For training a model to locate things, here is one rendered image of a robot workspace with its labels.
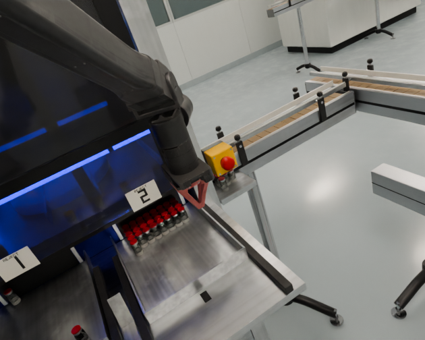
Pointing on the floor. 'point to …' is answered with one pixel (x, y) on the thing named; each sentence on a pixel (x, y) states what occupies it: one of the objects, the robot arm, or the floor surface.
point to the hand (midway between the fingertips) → (200, 204)
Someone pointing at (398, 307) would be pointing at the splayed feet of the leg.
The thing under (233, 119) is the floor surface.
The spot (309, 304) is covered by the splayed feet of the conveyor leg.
